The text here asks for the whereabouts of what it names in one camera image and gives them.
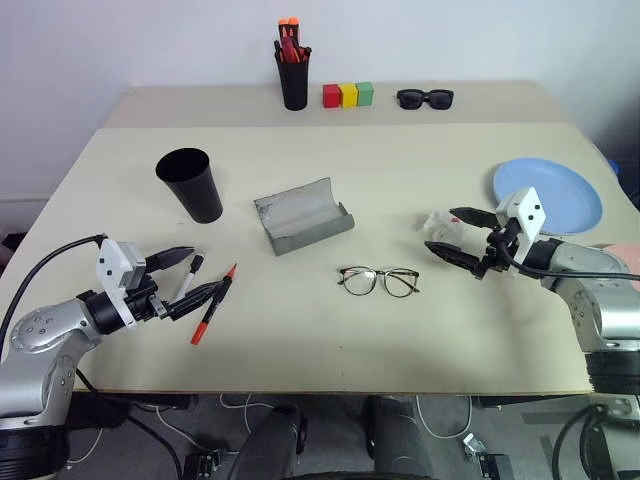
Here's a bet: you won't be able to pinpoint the black marker with red cap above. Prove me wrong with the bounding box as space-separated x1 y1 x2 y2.
189 262 239 347

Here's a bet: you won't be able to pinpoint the green cube block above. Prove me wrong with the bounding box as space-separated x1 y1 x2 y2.
355 80 377 108

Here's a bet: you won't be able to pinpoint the thin-framed clear eyeglasses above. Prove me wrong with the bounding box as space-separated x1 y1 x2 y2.
337 265 422 299

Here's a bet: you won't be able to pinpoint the dark rounded shape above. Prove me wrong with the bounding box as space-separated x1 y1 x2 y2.
225 403 310 480
360 394 435 480

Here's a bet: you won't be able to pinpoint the white floor cable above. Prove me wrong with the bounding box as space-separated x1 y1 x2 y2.
415 395 474 441
67 402 221 469
218 393 274 437

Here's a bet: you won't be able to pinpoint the empty black cup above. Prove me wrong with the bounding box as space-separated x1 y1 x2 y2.
154 147 225 225

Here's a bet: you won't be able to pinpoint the black metal floor bracket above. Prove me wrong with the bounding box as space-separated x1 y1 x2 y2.
461 432 515 479
180 448 225 480

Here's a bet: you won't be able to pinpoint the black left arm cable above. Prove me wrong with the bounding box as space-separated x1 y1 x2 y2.
0 233 108 346

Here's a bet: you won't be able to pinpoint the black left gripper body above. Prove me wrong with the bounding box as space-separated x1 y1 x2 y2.
124 277 174 322

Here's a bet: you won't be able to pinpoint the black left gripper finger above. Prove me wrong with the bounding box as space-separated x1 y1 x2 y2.
145 245 198 274
168 279 231 320

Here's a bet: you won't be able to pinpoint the grey open glasses case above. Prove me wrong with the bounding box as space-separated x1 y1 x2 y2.
253 175 356 257

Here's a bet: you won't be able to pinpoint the black cup holding markers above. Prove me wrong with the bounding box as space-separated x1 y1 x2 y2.
277 47 311 112

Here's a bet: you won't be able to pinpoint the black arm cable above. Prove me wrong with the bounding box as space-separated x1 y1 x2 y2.
491 219 640 282
0 233 108 346

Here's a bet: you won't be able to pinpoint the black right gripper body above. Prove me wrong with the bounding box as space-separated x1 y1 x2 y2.
471 224 520 280

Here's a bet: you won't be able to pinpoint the black sunglasses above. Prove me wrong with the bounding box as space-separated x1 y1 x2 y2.
396 88 456 112

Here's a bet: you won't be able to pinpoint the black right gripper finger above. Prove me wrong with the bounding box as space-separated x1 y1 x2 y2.
423 240 484 275
449 205 499 231

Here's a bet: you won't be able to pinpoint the light blue plate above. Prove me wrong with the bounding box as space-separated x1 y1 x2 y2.
492 156 604 238

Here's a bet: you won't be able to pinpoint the black floor cable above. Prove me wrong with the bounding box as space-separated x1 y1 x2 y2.
122 412 184 480

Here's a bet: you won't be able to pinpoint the pink plate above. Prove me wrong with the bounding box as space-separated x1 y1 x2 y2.
599 242 640 281

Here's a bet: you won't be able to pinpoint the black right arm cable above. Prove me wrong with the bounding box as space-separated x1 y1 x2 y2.
491 219 640 282

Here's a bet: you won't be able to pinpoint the crumpled clear plastic wrapper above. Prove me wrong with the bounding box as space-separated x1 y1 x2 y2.
421 210 467 247

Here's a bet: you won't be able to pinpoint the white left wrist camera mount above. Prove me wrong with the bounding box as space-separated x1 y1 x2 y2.
95 238 148 329

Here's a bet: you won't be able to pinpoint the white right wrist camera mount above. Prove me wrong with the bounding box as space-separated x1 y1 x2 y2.
494 186 546 265

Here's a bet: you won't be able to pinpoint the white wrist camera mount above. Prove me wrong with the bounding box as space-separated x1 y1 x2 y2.
95 238 148 329
494 186 546 265

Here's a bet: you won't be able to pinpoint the white marker with black cap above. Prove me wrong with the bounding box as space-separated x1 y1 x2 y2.
173 254 206 302

